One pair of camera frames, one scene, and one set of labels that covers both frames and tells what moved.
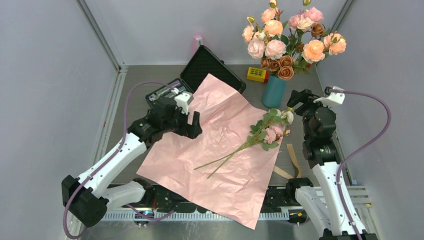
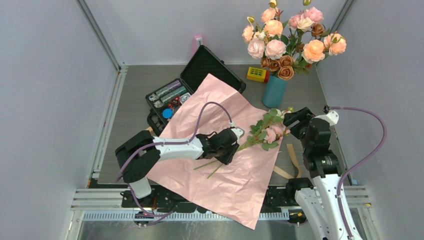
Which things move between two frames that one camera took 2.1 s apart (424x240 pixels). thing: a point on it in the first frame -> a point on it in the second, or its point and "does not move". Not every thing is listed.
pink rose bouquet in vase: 294,45 does not move
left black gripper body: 177,124 -> 224,155
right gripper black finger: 302,97 -> 304,114
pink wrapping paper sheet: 222,168 does not move
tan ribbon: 295,162 does not move
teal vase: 274,92 does not move
